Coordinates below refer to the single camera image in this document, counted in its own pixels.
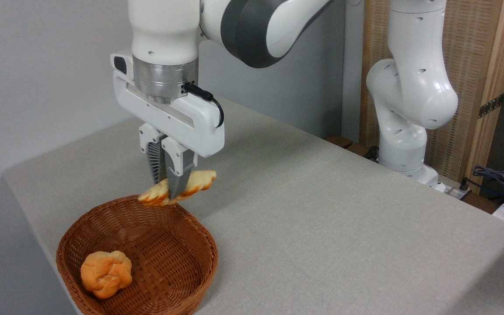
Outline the brown wicker basket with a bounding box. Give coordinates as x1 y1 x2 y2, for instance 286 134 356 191
56 195 219 315

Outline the brown wooden base board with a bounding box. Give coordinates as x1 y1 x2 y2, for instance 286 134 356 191
325 135 379 161

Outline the round knotted bread roll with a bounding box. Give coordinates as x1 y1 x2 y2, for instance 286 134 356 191
80 250 133 300

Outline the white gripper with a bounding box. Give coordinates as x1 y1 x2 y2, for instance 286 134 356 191
110 52 226 200

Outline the black cable bundle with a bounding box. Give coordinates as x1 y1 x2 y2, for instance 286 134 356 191
459 165 504 202

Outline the long braided bread loaf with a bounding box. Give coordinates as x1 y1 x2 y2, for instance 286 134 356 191
137 170 217 207

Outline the grey tablecloth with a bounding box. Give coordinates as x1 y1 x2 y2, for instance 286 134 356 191
3 97 504 315

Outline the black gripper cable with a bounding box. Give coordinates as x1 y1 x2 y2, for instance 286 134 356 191
183 82 225 129

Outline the metal hinge on screen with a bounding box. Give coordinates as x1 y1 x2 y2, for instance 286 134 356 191
478 93 504 119

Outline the wooden framed woven screen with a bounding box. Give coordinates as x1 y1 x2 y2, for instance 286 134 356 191
359 0 504 194

